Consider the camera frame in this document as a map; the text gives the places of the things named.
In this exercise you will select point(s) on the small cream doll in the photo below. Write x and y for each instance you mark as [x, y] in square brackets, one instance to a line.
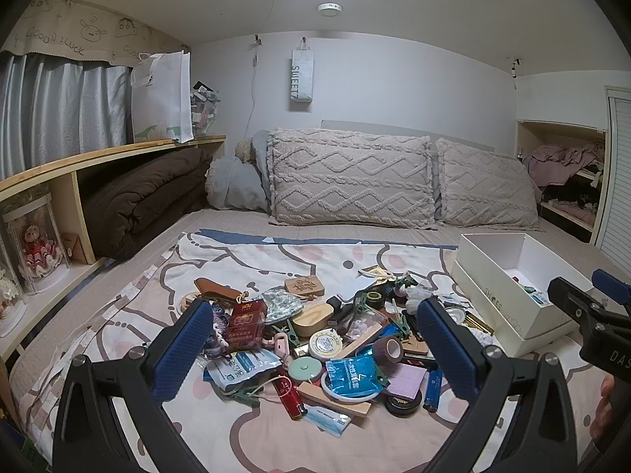
[7, 295]

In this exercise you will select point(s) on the white shoe box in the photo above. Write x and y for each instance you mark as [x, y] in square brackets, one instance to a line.
[493, 251]

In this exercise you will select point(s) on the green clip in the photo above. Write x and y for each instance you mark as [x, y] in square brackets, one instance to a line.
[399, 329]
[291, 337]

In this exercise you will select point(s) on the clear storage container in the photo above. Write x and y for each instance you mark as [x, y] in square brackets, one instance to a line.
[204, 111]

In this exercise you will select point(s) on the doll in clear case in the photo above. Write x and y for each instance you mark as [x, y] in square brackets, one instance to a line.
[37, 246]

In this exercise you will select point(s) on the round ceiling fixture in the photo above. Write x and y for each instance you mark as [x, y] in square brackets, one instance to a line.
[329, 8]

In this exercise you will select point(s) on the white and blue flat packet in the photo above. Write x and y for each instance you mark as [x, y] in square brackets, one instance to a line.
[328, 420]

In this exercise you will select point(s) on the wooden block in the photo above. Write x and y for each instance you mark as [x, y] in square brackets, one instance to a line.
[315, 396]

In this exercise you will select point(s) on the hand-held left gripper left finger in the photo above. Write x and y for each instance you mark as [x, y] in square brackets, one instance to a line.
[182, 350]

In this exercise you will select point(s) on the printed blanket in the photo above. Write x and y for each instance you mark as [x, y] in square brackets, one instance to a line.
[123, 305]

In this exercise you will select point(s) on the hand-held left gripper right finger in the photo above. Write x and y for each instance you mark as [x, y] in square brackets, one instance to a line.
[441, 350]

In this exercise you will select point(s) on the dark clothes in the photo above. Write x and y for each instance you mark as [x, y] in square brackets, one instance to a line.
[567, 193]

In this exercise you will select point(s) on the white louvred door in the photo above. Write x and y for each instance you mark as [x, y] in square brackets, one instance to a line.
[618, 182]

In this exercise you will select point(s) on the brown leather case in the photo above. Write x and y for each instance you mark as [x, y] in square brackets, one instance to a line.
[214, 289]

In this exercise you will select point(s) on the red lighter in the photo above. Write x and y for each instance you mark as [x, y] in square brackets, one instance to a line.
[288, 394]

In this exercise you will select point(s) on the oval wooden box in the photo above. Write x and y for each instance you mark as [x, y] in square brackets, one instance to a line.
[310, 322]

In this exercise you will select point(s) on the multicolour crochet piece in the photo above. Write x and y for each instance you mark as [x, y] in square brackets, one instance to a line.
[217, 340]

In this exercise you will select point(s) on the beige bed sheet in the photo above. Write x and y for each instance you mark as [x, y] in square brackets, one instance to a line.
[222, 221]

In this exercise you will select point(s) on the round white tape measure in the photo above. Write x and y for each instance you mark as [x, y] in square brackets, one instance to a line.
[326, 344]

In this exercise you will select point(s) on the small brown box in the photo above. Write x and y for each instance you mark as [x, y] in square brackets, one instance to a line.
[74, 248]

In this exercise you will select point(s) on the floral fabric pouch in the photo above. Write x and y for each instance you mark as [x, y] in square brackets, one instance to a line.
[282, 304]

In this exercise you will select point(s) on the brown folded blanket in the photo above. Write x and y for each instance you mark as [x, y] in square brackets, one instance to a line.
[143, 197]

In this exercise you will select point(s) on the cream open cabinet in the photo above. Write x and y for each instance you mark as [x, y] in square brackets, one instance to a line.
[557, 130]

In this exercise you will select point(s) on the clear zip bag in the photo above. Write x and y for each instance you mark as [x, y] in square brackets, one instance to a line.
[362, 326]

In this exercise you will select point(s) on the wooden shelf unit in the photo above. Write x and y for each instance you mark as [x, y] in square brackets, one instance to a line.
[98, 153]

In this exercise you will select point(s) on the black round tin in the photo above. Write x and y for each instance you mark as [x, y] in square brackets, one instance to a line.
[402, 406]

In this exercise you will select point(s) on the face mask packet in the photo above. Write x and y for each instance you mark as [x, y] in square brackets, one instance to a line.
[241, 367]

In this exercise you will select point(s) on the cork board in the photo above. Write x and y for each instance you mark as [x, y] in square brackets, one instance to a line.
[414, 346]

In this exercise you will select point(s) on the grey pillow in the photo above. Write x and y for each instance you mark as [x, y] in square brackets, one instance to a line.
[236, 182]

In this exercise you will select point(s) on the brown tape roll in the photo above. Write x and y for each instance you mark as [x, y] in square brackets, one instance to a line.
[378, 352]

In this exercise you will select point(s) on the grey headboard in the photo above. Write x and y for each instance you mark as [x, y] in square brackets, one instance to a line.
[394, 128]

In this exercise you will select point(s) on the purple notepad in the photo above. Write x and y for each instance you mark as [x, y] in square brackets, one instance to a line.
[406, 382]

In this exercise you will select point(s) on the white hanging fabric bag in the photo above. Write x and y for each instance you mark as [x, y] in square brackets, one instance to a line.
[301, 79]

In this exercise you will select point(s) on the beige knitted pillow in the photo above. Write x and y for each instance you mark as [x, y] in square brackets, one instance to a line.
[350, 177]
[483, 187]

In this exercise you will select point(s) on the white pouch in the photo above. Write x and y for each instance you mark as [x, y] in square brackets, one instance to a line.
[356, 289]

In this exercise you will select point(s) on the white tote bag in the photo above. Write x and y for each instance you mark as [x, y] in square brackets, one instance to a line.
[160, 103]

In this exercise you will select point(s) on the pink clothes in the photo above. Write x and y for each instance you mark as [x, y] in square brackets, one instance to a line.
[557, 162]

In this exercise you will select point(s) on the white shoe box lid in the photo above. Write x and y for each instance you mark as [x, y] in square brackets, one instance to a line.
[522, 347]

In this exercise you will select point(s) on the grey curtain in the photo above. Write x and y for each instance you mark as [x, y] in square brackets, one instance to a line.
[59, 108]

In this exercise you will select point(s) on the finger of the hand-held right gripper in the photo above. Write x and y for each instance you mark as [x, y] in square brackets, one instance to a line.
[611, 286]
[569, 298]

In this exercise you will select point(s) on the mint round compact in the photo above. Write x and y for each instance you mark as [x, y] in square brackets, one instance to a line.
[304, 368]

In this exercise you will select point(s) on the black tape roll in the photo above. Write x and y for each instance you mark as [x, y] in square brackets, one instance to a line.
[375, 298]

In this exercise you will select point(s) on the cream valance with drawings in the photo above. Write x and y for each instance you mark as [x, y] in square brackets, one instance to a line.
[74, 29]

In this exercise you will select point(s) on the pink clip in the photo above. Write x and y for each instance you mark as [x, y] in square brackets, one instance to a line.
[281, 347]

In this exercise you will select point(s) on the red cigarette box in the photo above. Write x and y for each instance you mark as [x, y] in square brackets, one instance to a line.
[245, 327]

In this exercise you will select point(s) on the person's right hand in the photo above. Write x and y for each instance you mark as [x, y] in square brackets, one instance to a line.
[606, 419]

